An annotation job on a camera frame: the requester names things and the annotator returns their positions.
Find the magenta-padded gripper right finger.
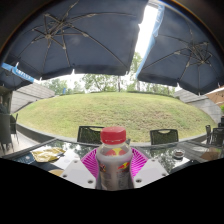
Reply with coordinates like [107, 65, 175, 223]
[131, 147, 169, 189]

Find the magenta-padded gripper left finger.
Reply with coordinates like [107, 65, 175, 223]
[60, 147, 101, 189]

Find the red-capped drink bottle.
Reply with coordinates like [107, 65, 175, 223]
[94, 125, 134, 192]

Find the small dark ashtray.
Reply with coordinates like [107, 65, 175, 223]
[173, 148, 186, 159]

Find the yellow snack bag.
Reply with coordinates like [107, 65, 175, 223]
[30, 146, 67, 164]

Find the narrow dark wicker chair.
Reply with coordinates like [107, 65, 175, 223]
[149, 128, 180, 146]

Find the wide dark wicker chair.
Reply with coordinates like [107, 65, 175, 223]
[76, 125, 105, 145]

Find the dark patio chair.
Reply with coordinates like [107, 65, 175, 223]
[9, 113, 20, 144]
[204, 123, 224, 146]

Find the dark wicker armchair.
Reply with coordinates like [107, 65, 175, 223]
[0, 113, 14, 154]

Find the person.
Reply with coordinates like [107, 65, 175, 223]
[0, 95, 9, 115]

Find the tan patio umbrella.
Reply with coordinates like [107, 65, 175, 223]
[204, 86, 224, 106]

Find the navy umbrella with blue edge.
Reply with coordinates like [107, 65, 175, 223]
[134, 3, 224, 96]

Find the large navy patio umbrella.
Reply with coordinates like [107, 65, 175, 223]
[0, 0, 149, 81]

